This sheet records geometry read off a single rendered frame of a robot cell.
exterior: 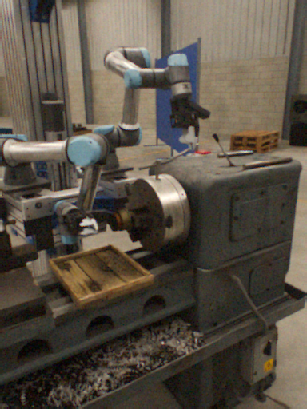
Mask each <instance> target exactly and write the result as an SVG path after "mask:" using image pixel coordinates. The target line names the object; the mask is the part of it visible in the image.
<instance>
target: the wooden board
mask: <svg viewBox="0 0 307 409"><path fill-rule="evenodd" d="M107 250H111V252H110V251H108V252H104V251H107ZM113 251H114V252H113ZM96 252H97V253H98V254H95V253H96ZM100 252H102V254H99V253H100ZM111 254H113V255H111ZM115 255H118V256H115ZM85 256H86V257H85ZM108 256H109V257H110V258H111V257H113V259H111V261H110V259H109V260H107V259H108ZM80 257H81V258H80ZM99 257H100V258H99ZM102 257H103V258H102ZM118 257H119V259H118ZM120 257H121V258H122V261H121V259H120ZM87 258H88V259H87ZM98 258H99V259H98ZM106 258H107V259H106ZM75 259H76V260H75ZM101 259H104V260H101ZM68 260H69V261H68ZM115 261H116V262H115ZM125 261H126V262H125ZM66 262H67V264H66ZM124 262H125V263H124ZM108 263H109V264H111V265H109V264H108ZM126 263H127V264H130V265H126ZM48 264H49V269H50V270H51V271H52V272H53V274H54V275H55V277H56V278H57V279H58V281H59V282H60V284H61V285H62V286H63V288H64V289H65V290H66V291H67V293H68V295H69V296H70V298H71V299H73V301H74V302H75V303H76V304H77V306H78V308H79V309H80V310H81V309H84V308H88V307H90V306H94V304H98V303H101V302H104V301H106V300H111V299H114V298H116V297H119V296H121V295H123V294H126V293H129V292H132V291H136V290H138V289H140V288H144V287H148V285H151V284H153V283H154V277H153V274H151V273H150V272H149V271H148V270H146V269H145V268H143V267H141V266H140V265H139V263H138V262H137V261H135V260H133V259H131V258H130V257H129V258H128V256H127V255H126V253H125V252H123V251H122V250H121V249H119V248H118V247H116V246H115V245H114V244H108V245H106V246H101V247H99V248H98V247H96V248H90V249H87V250H84V251H80V252H77V253H74V254H71V255H67V256H61V257H57V258H53V259H49V260H48ZM59 264H61V265H59ZM114 264H115V265H116V266H117V267H118V268H119V269H118V268H117V267H116V266H114ZM117 264H118V265H117ZM121 264H122V265H121ZM56 265H57V266H58V267H57V266H56ZM119 265H120V266H119ZM124 265H125V266H126V269H124V267H125V266H124ZM78 266H79V267H78ZM99 266H100V267H99ZM127 266H128V267H127ZM112 267H113V268H112ZM120 267H121V268H122V269H120ZM115 268H116V269H115ZM131 268H132V269H133V268H135V270H132V269H131ZM130 270H131V271H130ZM122 271H124V273H126V274H122ZM127 271H128V272H129V273H127ZM135 272H136V273H135ZM137 272H138V273H137ZM118 273H120V274H118ZM131 273H132V274H131ZM134 273H135V274H136V275H135V274H134ZM128 274H129V275H128ZM138 274H140V275H138ZM126 275H127V276H126ZM130 275H132V276H130ZM134 275H135V276H136V277H137V278H136V277H135V276H134ZM141 275H142V276H141ZM139 276H141V277H140V278H138V277H139ZM121 277H122V278H121ZM135 278H136V280H134V279H135ZM121 279H122V280H121ZM125 279H126V280H127V281H128V282H126V280H125ZM103 280H104V281H103ZM123 280H125V281H123ZM106 281H107V282H106ZM90 282H91V283H90ZM100 283H101V284H103V286H101V285H100ZM83 285H85V286H83ZM86 286H87V287H86ZM88 286H89V287H88ZM93 286H94V287H95V288H94V287H93ZM79 287H80V288H79ZM90 287H91V288H90ZM102 288H103V289H102ZM96 289H97V290H96ZM100 289H101V291H100ZM76 290H77V291H76ZM88 290H89V291H88ZM95 290H96V291H95ZM77 292H80V294H79V293H77ZM81 293H82V294H81ZM86 293H87V294H88V295H87V294H86ZM95 293H96V294H95ZM81 296H82V297H81Z"/></svg>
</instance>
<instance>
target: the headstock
mask: <svg viewBox="0 0 307 409"><path fill-rule="evenodd" d="M211 153H213V154H206V156H200V157H191V156H187V157H185V158H182V157H181V158H176V159H174V160H172V161H171V162H169V163H166V164H164V165H161V172H160V174H169V175H171V177H173V178H174V179H175V180H176V181H177V182H179V183H180V184H181V186H182V188H183V189H184V191H185V194H186V196H187V200H188V202H189V205H190V211H191V228H190V231H189V234H188V236H187V237H186V239H185V241H184V242H182V244H180V245H176V246H173V247H171V248H170V249H172V250H173V251H175V252H176V253H179V255H180V256H182V257H184V258H186V259H187V260H190V261H191V262H193V263H194V264H195V265H197V266H198V267H200V268H203V269H207V270H209V269H214V268H217V267H221V266H222V265H223V262H224V261H227V260H232V259H234V258H237V257H239V256H244V255H246V254H249V253H252V252H253V251H256V250H258V249H262V248H266V247H268V246H271V245H274V244H278V243H281V242H283V241H285V240H288V239H292V238H293V230H294V222H295V214H296V206H297V200H298V192H299V184H300V176H301V171H302V164H301V162H300V161H295V160H292V161H290V162H285V163H280V164H274V165H264V166H258V168H252V169H243V167H242V166H243V164H247V163H253V162H259V161H268V160H275V159H281V157H277V156H273V155H267V154H262V153H253V154H247V155H238V157H229V160H230V161H232V162H233V163H234V164H235V165H236V167H229V166H228V165H229V162H228V161H227V159H226V157H222V158H217V154H218V153H223V151H216V152H211ZM196 171H201V172H196ZM205 171H212V172H207V173H206V172H205ZM221 171H222V172H221ZM216 172H221V173H216ZM199 223H200V224H199ZM199 226H201V227H199ZM198 257H200V258H198Z"/></svg>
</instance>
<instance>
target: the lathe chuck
mask: <svg viewBox="0 0 307 409"><path fill-rule="evenodd" d="M154 178H155V175H153V177H143V178H138V179H136V180H135V181H136V183H137V186H138V191H139V193H140V196H141V199H142V203H143V204H144V205H146V206H147V207H146V208H141V210H140V211H136V212H132V213H134V215H135V216H136V215H139V214H143V213H148V212H149V213H151V214H154V215H157V216H160V217H163V218H168V216H170V217H171V226H170V228H168V227H166V228H164V227H161V228H155V229H153V228H150V227H145V228H143V233H142V238H141V241H140V245H141V246H142V247H143V248H145V249H147V250H148V251H151V252H156V251H159V250H162V249H165V248H171V247H173V246H175V245H176V244H177V243H178V242H179V241H180V239H181V237H182V234H183V230H184V212H183V207H182V203H181V199H180V196H179V194H177V191H176V189H175V188H174V186H173V184H172V183H171V182H170V181H169V180H168V179H166V178H164V177H162V176H161V175H159V179H160V181H154V180H153V179H154ZM171 242H173V244H172V245H171V246H169V247H166V245H168V244H171Z"/></svg>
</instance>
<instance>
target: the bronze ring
mask: <svg viewBox="0 0 307 409"><path fill-rule="evenodd" d="M131 216H135V215H134V213H132V212H131V211H129V212H128V211H127V210H126V208H122V210H121V211H116V212H114V213H111V214H109V215H108V223H109V227H110V229H111V230H113V231H114V232H115V231H124V230H126V231H129V230H130V229H131V226H132V223H131Z"/></svg>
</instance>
